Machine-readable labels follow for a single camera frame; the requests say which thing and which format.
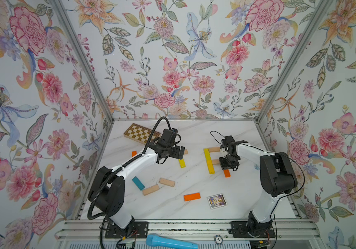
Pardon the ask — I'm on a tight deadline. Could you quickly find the yellow block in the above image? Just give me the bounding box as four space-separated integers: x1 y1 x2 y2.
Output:
206 160 215 174
179 159 186 168
204 148 211 161

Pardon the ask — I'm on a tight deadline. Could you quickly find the orange block front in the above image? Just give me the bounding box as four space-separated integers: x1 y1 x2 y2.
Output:
184 193 201 202

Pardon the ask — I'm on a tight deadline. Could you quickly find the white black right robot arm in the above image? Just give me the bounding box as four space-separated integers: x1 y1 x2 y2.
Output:
219 136 298 237

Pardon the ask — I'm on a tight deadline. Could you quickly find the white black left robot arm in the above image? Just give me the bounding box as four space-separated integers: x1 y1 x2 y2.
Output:
87 128 185 235

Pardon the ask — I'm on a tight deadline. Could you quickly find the wooden folding chessboard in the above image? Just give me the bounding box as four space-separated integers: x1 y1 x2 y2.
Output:
124 123 152 145

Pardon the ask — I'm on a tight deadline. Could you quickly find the playing card box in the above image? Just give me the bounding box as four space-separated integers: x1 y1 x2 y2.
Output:
207 194 227 210

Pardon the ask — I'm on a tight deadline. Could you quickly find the teal block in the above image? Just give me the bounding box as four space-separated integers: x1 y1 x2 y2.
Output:
132 177 145 191

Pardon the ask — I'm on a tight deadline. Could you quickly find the blue microphone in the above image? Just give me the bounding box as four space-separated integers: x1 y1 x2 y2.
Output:
146 234 199 249

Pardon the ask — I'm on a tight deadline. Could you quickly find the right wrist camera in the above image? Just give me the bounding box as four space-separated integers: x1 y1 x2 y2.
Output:
221 135 236 151

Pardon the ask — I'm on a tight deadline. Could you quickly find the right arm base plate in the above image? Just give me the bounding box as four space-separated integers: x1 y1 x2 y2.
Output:
228 221 276 238

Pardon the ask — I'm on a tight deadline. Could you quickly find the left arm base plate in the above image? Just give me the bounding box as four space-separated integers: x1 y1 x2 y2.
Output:
104 222 149 239

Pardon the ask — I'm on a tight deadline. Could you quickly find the aluminium front rail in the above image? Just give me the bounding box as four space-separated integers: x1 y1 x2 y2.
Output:
55 219 321 241

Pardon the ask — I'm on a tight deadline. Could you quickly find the black corrugated cable hose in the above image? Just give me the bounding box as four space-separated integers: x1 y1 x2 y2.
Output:
87 116 172 249

